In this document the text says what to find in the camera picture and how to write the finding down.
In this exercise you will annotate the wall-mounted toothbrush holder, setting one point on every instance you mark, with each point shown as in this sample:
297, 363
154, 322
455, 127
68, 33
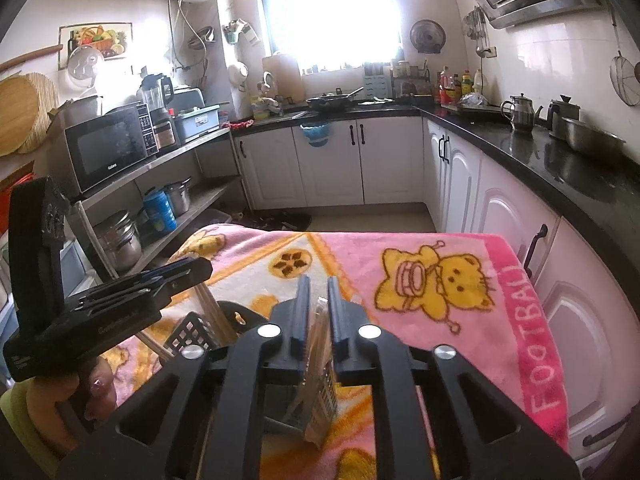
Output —
240, 34

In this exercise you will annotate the red dishcloth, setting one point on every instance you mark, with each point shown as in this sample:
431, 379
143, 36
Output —
239, 125

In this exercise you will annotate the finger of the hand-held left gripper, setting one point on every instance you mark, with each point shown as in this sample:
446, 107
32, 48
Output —
145, 277
187, 280

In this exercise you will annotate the small steel pot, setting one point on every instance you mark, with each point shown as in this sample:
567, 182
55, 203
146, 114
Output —
180, 197

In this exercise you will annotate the pink printed blanket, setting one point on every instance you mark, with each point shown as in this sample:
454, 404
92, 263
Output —
350, 260

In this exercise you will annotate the grey plastic storage bin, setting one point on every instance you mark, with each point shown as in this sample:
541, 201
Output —
197, 125

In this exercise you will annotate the stack of steel pots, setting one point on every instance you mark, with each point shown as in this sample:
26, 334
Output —
120, 245

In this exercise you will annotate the person's left hand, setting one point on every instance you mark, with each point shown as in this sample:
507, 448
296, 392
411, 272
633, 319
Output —
97, 385

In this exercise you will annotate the row of condiment bottles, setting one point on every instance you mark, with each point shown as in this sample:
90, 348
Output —
457, 87

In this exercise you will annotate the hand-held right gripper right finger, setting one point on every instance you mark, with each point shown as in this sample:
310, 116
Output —
336, 320

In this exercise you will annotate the black microwave oven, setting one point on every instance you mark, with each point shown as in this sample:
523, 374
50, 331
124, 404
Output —
107, 147

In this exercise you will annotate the black kitchen countertop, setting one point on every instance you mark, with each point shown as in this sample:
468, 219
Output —
550, 170

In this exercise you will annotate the black frying pan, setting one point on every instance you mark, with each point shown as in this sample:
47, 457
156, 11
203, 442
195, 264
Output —
330, 102

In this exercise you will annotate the wooden rolling pin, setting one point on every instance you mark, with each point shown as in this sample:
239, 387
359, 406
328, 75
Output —
35, 55

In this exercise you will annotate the hanging metal basin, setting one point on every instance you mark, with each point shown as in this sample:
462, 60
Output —
200, 36

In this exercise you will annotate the black spice rack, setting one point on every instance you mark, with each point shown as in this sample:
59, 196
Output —
410, 80

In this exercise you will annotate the beige water jug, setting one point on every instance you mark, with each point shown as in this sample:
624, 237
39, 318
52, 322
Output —
284, 77

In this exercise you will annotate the black wall fan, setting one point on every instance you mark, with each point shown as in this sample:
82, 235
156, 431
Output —
427, 36

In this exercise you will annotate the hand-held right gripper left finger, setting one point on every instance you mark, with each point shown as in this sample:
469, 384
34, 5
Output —
302, 310

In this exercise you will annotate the dark green plastic utensil basket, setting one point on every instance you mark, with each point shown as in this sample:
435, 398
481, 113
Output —
187, 332

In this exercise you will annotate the small white fan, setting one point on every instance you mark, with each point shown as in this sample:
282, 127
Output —
85, 66

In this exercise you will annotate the steel kettle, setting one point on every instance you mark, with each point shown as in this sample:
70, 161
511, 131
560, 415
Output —
521, 115

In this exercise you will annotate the blue plastic bag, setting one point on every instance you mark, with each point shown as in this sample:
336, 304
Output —
315, 135

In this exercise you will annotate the large metal pot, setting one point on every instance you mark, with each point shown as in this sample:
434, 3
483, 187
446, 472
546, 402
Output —
595, 137

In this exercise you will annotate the black blender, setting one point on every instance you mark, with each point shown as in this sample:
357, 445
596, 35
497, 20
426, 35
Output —
155, 92

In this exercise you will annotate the round bamboo board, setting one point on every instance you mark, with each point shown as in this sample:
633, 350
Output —
20, 110

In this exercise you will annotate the blue metal can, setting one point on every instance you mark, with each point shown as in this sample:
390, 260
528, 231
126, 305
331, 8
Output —
161, 212

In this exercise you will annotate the person's left forearm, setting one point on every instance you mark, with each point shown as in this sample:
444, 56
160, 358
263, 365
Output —
12, 410

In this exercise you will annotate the small white drawer organizer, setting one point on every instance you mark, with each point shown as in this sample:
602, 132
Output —
376, 82

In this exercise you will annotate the kitchen window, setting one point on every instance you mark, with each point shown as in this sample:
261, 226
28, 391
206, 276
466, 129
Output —
330, 15

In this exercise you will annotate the fruit wall poster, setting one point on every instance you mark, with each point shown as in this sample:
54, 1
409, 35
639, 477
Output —
107, 37

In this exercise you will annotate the metal storage shelf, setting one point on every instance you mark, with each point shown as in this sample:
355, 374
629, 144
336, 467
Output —
200, 142

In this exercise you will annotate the single plastic-wrapped chopstick pair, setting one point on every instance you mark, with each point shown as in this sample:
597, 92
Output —
317, 340

